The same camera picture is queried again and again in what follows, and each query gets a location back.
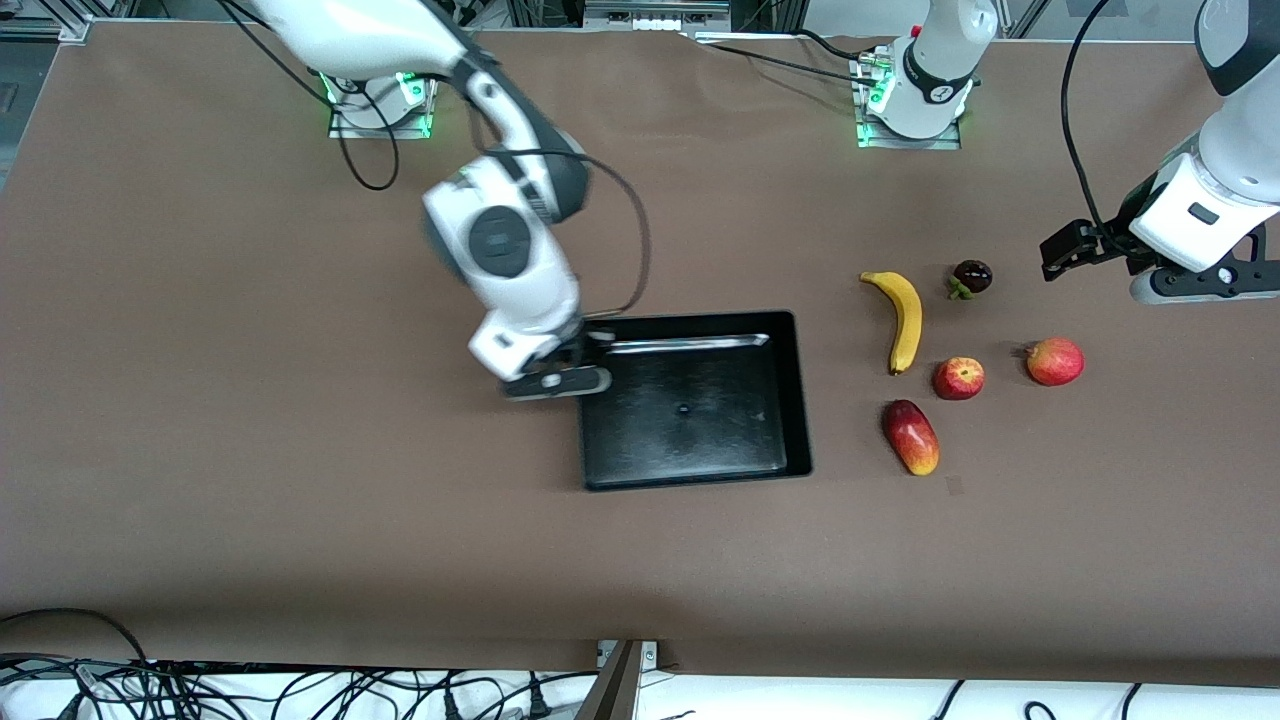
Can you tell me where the black plastic tray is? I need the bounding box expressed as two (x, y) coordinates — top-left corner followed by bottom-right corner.
(578, 310), (814, 493)

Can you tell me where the small red apple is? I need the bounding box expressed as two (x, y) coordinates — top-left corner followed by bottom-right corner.
(931, 356), (986, 402)

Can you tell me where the yellow banana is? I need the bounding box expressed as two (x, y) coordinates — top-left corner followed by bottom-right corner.
(860, 270), (924, 377)

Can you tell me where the dark purple mangosteen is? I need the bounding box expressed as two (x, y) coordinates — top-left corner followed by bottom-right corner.
(947, 259), (994, 301)

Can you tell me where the large red apple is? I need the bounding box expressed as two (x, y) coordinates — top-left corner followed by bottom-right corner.
(1024, 337), (1086, 387)

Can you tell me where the red yellow mango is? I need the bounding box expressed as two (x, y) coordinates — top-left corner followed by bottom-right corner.
(881, 399), (941, 477)

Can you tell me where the brown table cover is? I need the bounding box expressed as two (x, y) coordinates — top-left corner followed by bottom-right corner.
(0, 20), (1280, 691)

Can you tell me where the white power strip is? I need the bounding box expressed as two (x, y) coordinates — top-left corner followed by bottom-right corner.
(585, 0), (731, 31)

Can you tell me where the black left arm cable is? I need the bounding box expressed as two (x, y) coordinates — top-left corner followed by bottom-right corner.
(1060, 0), (1126, 251)

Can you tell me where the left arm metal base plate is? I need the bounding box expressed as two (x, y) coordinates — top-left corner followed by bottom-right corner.
(855, 55), (963, 151)

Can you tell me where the black looping arm cable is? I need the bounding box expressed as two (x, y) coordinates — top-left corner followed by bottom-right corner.
(333, 80), (401, 193)

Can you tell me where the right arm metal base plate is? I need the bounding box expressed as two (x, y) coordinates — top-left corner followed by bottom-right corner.
(328, 72), (433, 139)

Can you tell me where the short black table cable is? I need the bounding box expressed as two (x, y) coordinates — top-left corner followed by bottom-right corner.
(790, 28), (866, 61)

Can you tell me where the long black table cable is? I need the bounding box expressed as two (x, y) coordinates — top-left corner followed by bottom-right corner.
(712, 42), (881, 89)

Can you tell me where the grey metal post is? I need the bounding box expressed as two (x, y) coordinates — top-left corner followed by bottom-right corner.
(575, 640), (641, 720)

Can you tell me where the black cable tangle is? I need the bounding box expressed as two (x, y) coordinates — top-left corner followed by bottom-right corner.
(0, 650), (601, 720)

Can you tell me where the black arched floor cable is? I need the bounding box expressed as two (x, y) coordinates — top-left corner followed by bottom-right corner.
(0, 608), (151, 666)

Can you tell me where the aluminium frame profile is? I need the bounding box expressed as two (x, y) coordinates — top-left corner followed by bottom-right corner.
(0, 0), (93, 43)

